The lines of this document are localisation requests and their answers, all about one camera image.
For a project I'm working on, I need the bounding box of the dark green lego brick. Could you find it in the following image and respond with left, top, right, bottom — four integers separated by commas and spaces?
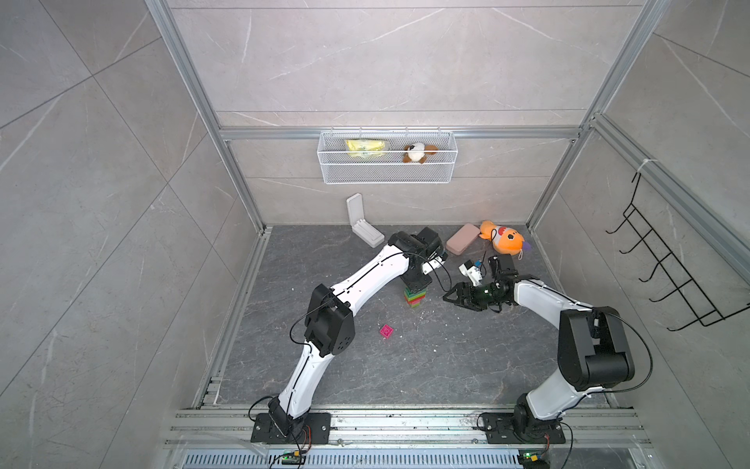
404, 287, 428, 299

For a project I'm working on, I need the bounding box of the lime green long lego brick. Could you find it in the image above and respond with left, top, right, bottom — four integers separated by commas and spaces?
405, 295, 426, 304

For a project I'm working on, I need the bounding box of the magenta lego brick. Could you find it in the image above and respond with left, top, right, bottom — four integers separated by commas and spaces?
380, 324, 394, 339

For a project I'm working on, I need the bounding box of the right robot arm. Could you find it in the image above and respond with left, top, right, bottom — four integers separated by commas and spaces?
443, 255, 636, 434

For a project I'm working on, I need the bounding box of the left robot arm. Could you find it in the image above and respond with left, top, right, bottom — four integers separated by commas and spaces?
269, 228, 445, 424

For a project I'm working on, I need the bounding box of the pink rectangular case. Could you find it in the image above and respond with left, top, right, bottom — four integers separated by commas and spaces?
445, 224, 480, 256

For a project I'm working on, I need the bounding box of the orange plush fish toy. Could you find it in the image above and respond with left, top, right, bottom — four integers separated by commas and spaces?
480, 221, 530, 258

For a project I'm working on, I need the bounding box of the white open flip box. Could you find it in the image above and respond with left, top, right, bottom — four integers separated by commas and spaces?
346, 193, 385, 248

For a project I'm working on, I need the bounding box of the brown white plush toy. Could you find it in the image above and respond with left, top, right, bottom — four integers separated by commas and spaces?
402, 143, 439, 164

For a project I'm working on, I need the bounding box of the yellow packet in basket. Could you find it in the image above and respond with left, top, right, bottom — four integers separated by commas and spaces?
345, 139, 390, 159

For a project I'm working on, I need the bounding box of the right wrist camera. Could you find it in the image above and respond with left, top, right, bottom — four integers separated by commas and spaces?
459, 260, 484, 286

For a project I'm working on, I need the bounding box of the white wire mesh basket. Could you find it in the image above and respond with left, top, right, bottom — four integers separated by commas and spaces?
316, 129, 458, 185

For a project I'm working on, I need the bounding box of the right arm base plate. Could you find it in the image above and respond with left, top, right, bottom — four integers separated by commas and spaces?
477, 412, 566, 445

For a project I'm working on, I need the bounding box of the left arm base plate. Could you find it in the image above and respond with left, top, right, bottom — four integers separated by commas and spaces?
250, 412, 332, 447

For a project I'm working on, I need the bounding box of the black wire hook rack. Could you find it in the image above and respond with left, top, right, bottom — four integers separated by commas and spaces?
605, 172, 749, 332

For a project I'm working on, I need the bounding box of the aluminium front rail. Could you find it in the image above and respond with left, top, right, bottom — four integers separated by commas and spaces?
162, 406, 652, 449

